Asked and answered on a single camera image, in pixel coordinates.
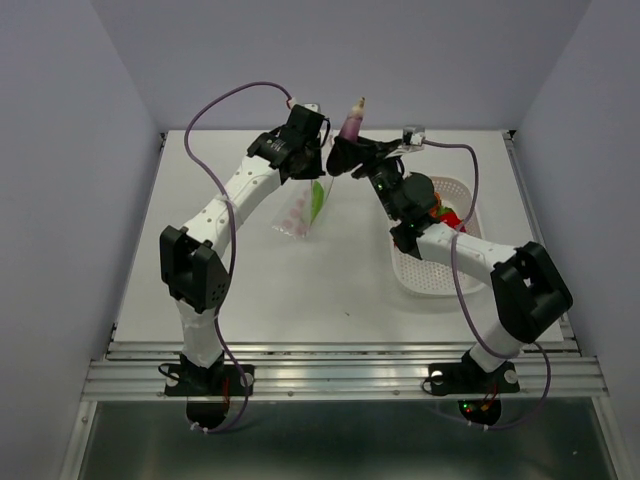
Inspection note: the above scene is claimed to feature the aluminium rail frame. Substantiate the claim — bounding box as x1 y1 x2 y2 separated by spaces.
66 131 620 479

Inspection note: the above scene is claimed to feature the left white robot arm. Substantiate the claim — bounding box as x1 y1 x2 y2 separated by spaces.
159 104 329 394

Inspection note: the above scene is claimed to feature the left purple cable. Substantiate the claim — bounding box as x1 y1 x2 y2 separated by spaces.
183 82 296 435

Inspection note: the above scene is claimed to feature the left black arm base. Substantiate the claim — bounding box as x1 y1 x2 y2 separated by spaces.
157 355 255 435

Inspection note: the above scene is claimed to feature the red toy strawberry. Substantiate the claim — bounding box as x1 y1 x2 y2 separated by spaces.
431 206 466 232

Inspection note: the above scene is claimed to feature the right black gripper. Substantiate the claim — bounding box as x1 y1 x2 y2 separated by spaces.
334 132 404 221

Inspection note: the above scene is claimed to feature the white perforated plastic basket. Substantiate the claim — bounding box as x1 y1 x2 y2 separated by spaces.
390 176 472 298

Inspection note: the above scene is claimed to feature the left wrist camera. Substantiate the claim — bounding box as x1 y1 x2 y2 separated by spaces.
292 103 321 114

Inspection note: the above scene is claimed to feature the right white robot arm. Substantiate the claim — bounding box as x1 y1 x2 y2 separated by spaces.
327 135 574 390

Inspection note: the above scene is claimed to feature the green toy leaf vegetable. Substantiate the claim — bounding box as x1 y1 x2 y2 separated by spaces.
310 180 325 224

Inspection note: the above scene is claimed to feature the purple toy eggplant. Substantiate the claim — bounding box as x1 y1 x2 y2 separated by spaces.
339 97 366 142

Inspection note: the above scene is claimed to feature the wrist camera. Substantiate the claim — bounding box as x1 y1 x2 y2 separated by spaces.
402 125 425 148
292 103 321 114

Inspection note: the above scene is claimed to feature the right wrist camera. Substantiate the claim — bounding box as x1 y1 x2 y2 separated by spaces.
402 125 425 148

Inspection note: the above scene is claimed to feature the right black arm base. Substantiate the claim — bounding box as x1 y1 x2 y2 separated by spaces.
421 353 520 429

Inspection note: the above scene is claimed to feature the clear zip top bag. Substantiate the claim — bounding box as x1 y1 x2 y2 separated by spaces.
271 174 336 240

